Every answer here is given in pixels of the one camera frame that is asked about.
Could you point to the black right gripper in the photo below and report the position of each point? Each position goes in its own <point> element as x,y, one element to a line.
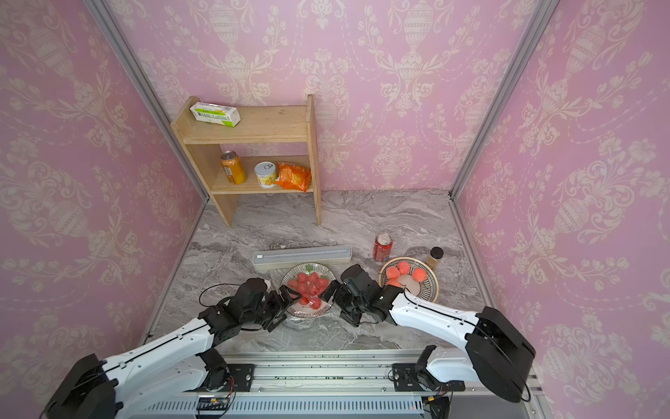
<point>331,289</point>

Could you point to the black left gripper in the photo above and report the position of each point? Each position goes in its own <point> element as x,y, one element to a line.
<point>280,312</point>

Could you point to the clear plastic wrap sheet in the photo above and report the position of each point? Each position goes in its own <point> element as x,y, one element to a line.
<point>306,314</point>

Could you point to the patterned plate of strawberries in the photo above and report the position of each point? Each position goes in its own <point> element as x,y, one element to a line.
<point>310,288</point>

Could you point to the cream plastic wrap dispenser box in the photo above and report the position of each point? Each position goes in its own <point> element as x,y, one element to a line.
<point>264,261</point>

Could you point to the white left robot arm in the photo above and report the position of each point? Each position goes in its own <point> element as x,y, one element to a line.
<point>122,385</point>

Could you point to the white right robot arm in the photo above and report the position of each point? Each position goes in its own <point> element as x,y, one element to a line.
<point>495,353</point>

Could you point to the striped plate of peaches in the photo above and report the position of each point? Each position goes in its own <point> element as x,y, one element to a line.
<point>413,275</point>

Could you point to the red soda can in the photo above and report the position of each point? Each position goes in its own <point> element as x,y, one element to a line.
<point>382,247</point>

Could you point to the brown spice jar black lid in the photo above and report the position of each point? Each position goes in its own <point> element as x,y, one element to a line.
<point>434,258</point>

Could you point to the orange chip bag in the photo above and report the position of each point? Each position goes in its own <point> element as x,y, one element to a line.
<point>293,177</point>

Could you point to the white yellow snack cup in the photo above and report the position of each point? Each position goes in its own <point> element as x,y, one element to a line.
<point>266,174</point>

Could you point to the orange drink can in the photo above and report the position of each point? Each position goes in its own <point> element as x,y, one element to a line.
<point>233,168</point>

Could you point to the wooden two-tier shelf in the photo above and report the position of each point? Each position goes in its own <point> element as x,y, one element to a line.
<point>265,133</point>

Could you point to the white green carton box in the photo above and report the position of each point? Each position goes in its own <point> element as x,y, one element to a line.
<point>216,114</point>

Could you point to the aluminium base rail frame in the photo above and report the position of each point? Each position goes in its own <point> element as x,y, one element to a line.
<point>336,384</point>

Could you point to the left aluminium corner post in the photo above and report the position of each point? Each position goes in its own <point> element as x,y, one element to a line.
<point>105,19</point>

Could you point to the aluminium corner post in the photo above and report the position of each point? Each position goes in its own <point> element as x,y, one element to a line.
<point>105,19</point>
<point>528,43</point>

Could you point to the right aluminium corner post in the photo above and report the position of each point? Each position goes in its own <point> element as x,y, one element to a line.
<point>528,43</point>

